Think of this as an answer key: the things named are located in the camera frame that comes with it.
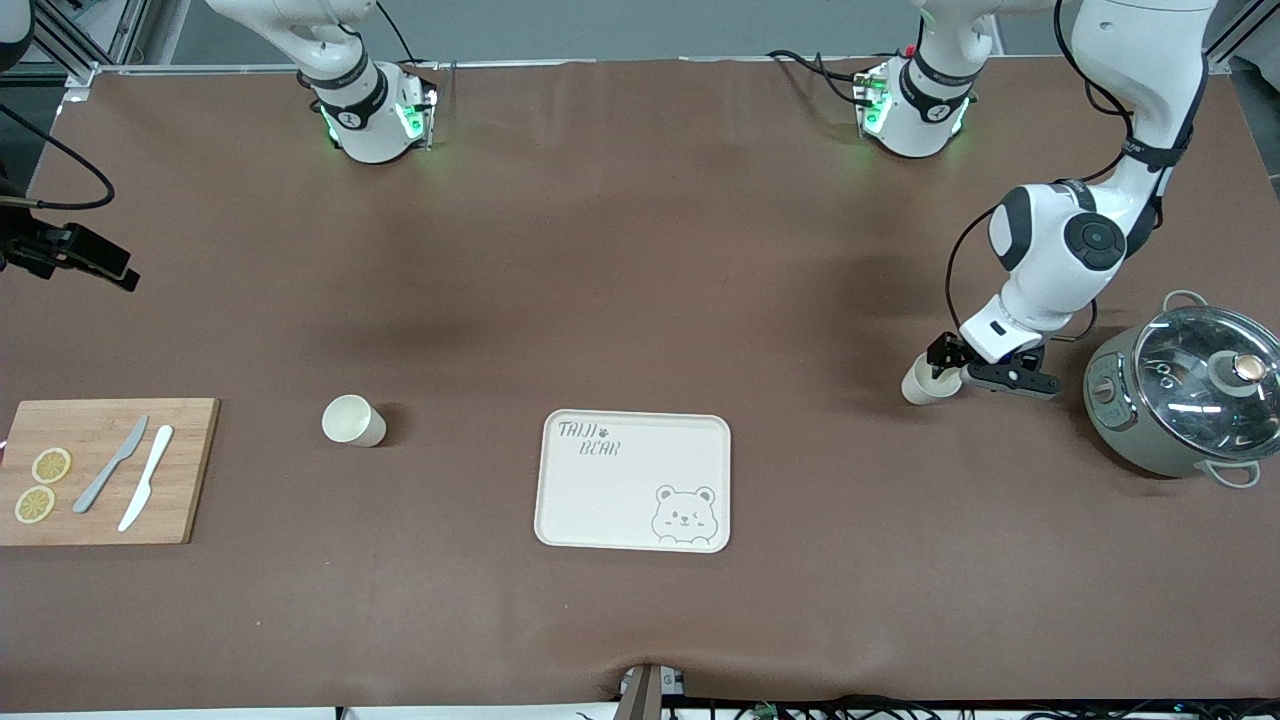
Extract white IKEA cup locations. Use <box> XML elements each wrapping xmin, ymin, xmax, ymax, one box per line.
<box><xmin>900</xmin><ymin>355</ymin><xmax>963</xmax><ymax>407</ymax></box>
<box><xmin>321</xmin><ymin>395</ymin><xmax>388</xmax><ymax>448</ymax></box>

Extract cream bear print tray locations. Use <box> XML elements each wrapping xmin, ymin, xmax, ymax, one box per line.
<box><xmin>533</xmin><ymin>409</ymin><xmax>732</xmax><ymax>554</ymax></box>

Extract grey-green electric cooker pot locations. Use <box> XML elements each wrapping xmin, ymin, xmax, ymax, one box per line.
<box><xmin>1083</xmin><ymin>290</ymin><xmax>1264</xmax><ymax>490</ymax></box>

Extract glass pot lid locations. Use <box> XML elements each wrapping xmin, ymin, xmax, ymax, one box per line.
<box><xmin>1133</xmin><ymin>304</ymin><xmax>1280</xmax><ymax>462</ymax></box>

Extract grey plastic knife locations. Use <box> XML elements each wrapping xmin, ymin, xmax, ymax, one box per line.
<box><xmin>72</xmin><ymin>415</ymin><xmax>150</xmax><ymax>515</ymax></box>

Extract white plastic knife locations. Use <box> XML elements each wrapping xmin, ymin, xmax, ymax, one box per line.
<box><xmin>117</xmin><ymin>425</ymin><xmax>175</xmax><ymax>533</ymax></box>

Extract wooden cutting board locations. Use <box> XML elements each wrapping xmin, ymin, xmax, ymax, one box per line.
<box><xmin>0</xmin><ymin>398</ymin><xmax>221</xmax><ymax>547</ymax></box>

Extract brown table cover mat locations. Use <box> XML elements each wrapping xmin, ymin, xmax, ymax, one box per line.
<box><xmin>0</xmin><ymin>52</ymin><xmax>1280</xmax><ymax>713</ymax></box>

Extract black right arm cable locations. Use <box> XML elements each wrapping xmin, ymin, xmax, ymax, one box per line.
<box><xmin>0</xmin><ymin>100</ymin><xmax>117</xmax><ymax>211</ymax></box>

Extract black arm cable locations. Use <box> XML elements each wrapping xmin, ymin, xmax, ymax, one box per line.
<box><xmin>0</xmin><ymin>100</ymin><xmax>117</xmax><ymax>211</ymax></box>
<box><xmin>944</xmin><ymin>0</ymin><xmax>1198</xmax><ymax>347</ymax></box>

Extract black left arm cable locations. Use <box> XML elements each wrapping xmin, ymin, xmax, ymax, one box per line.
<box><xmin>944</xmin><ymin>0</ymin><xmax>1198</xmax><ymax>347</ymax></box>

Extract aluminium frame profile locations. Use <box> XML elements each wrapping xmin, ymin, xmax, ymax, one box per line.
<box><xmin>0</xmin><ymin>0</ymin><xmax>151</xmax><ymax>93</ymax></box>
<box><xmin>1205</xmin><ymin>0</ymin><xmax>1280</xmax><ymax>77</ymax></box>

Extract black base power cables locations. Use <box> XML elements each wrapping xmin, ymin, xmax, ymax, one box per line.
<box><xmin>766</xmin><ymin>47</ymin><xmax>873</xmax><ymax>107</ymax></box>

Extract black base cable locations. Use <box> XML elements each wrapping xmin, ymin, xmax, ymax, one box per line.
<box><xmin>375</xmin><ymin>0</ymin><xmax>417</xmax><ymax>67</ymax></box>

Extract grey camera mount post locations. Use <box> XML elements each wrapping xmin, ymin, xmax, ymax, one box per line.
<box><xmin>613</xmin><ymin>662</ymin><xmax>689</xmax><ymax>720</ymax></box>

